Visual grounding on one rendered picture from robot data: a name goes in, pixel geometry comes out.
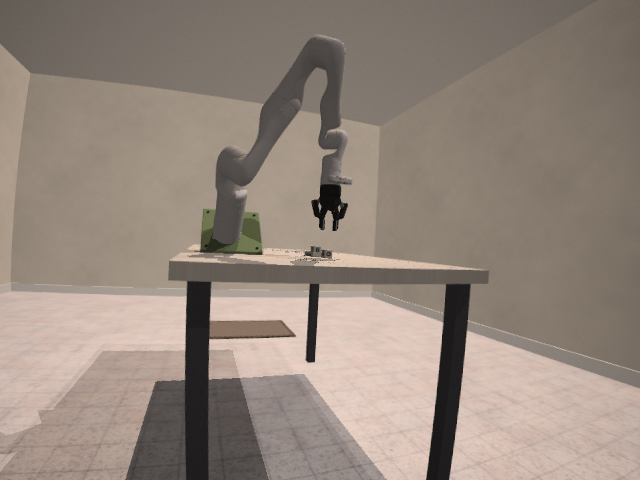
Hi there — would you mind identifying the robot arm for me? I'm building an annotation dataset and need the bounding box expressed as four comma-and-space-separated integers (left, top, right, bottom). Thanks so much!
212, 35, 352, 244

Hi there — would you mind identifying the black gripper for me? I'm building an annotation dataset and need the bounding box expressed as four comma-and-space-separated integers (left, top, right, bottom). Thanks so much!
311, 184, 348, 231

